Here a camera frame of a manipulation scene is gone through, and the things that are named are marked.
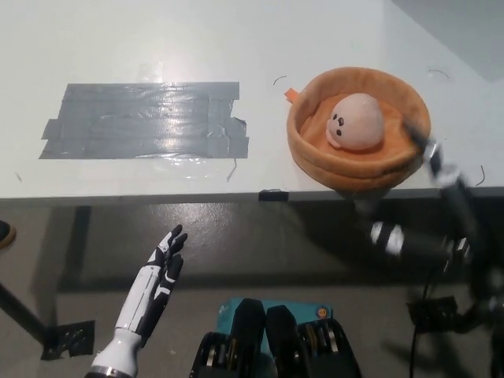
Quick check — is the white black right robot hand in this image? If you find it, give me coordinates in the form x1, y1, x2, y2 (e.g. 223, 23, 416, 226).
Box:
352, 117, 487, 272

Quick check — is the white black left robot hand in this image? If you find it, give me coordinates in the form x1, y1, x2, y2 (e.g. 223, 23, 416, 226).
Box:
113, 224, 190, 348

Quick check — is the white plush dumpling toy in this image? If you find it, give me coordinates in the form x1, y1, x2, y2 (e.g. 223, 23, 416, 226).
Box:
325, 91, 385, 152

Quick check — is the orange plush basket plate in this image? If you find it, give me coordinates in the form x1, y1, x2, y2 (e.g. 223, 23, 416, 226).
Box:
283, 66, 432, 195

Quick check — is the black teal robot torso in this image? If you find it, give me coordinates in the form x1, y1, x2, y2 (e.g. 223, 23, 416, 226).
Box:
190, 297, 364, 378

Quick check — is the black metal table leg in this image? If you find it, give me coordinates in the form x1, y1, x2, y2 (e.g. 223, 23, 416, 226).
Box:
0, 270, 54, 344

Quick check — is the small black tape piece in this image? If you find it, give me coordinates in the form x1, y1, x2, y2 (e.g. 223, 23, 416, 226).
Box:
258, 188, 290, 203

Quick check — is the dark shoe with tan sole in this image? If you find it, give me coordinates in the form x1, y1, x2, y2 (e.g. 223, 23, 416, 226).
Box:
0, 219, 18, 250

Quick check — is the black cable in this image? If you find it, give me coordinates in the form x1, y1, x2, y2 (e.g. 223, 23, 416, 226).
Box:
408, 267, 435, 378

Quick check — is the grey duct tape patch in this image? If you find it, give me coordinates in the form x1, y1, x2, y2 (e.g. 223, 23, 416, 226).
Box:
38, 81, 251, 161

